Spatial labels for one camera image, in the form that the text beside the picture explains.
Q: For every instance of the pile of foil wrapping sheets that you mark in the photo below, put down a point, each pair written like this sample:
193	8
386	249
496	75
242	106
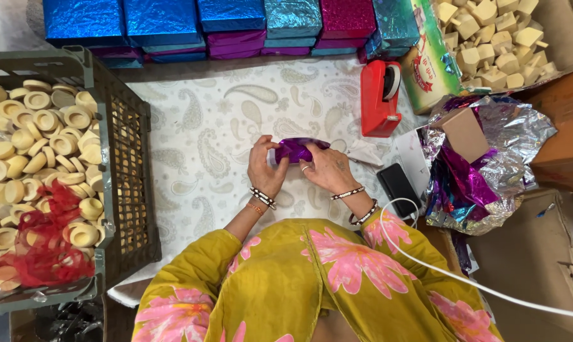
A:
472	194

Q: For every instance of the blue pen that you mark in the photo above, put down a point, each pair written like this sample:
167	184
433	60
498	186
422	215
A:
545	210

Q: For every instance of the printed carton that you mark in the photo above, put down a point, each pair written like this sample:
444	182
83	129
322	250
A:
429	66

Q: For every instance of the yellow pink floral dress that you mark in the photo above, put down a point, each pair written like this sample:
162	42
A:
291	285

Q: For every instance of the black plastic bag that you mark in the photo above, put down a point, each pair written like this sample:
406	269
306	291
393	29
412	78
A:
70	323

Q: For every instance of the black white beaded bangle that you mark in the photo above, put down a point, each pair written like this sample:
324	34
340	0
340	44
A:
263	197
347	193
364	213

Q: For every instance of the orange thread wristband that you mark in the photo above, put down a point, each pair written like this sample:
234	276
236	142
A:
254	208

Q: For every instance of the dark green plastic crate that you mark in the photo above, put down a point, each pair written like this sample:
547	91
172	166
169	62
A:
127	156

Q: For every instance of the person's left hand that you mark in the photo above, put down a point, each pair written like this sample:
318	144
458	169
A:
265	171

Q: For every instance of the heap of round wooden pieces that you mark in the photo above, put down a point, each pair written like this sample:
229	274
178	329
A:
39	142

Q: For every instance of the white card sheets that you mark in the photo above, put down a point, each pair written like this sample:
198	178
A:
412	159

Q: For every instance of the heap of wooden spinning tops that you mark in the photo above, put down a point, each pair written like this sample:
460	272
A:
498	42

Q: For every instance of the white paisley cloth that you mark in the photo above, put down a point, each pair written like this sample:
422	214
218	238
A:
210	123

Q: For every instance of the small brown cardboard box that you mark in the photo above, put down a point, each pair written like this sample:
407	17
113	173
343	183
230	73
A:
463	134

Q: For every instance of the purple foil box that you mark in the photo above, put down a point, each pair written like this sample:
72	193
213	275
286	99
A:
297	150

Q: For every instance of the stack of foil wrapped boxes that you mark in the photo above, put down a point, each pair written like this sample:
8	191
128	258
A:
229	23

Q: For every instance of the flat brown cardboard sheet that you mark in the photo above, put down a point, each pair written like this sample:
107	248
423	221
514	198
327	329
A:
524	266

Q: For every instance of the white crumpled paper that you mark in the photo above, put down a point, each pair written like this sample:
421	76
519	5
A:
365	152

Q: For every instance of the red mesh netting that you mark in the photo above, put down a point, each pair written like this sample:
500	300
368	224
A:
46	247

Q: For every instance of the brown cardboard carton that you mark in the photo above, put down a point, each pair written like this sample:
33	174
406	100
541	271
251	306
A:
562	133

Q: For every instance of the black phone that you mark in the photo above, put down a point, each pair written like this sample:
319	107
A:
399	189

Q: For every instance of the person's right hand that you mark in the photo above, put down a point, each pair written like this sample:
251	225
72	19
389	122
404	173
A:
334	172

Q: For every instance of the red tape dispenser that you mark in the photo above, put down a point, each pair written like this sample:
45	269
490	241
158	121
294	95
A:
377	102

